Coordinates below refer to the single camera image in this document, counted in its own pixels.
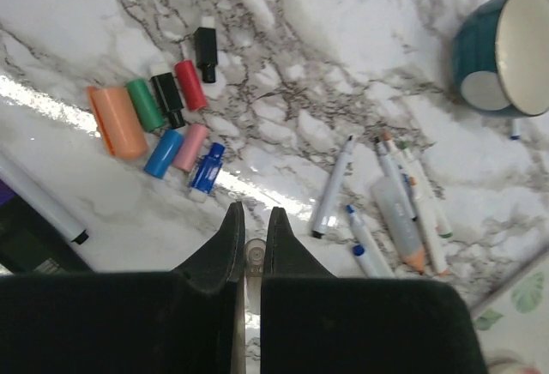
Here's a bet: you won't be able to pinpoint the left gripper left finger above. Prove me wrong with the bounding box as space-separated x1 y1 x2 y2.
1 202 245 373

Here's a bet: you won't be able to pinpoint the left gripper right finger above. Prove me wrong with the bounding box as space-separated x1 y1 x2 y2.
260 208 487 373

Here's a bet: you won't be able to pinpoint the blue capped white marker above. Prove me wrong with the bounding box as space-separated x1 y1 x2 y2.
346 205 395 278

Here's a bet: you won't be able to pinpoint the clear gel pen cap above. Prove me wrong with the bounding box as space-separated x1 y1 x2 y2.
244 238 266 315

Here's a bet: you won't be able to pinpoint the white pen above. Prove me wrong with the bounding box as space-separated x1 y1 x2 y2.
311 135 354 238

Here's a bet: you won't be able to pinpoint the red capped white marker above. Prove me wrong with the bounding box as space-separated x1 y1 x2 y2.
382 131 449 275

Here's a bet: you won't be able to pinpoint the orange highlighter clear cap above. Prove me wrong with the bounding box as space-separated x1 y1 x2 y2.
371 177 425 274

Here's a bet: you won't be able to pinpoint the dark blue pen cap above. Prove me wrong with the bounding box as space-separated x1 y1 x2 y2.
189 142 226 202

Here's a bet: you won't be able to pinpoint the green white marker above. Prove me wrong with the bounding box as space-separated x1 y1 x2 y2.
398 141 453 238

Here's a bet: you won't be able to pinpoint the pink pen cap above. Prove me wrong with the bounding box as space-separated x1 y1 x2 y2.
172 123 208 172

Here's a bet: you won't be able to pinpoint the black capped white marker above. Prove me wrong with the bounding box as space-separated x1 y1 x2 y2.
374 136 417 221

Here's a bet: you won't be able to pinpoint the green pen cap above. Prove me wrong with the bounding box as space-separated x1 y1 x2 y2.
125 79 165 132

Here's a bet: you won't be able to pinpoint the red pen cap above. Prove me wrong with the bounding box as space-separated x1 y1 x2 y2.
174 60 208 112

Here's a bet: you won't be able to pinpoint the black pen cap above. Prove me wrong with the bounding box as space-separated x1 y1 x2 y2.
194 16 218 83
149 63 186 129

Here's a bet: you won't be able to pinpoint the dark blue capped marker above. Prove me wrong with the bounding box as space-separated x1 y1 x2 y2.
510 118 521 141

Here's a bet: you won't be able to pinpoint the floral rectangular tray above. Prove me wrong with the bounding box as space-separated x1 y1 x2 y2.
472 255 548 373

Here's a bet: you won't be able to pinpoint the red thin marker left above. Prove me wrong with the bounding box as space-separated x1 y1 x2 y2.
1 152 89 244

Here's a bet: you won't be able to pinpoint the dark rimmed ceramic bowl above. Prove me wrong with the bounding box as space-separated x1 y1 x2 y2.
451 0 548 118

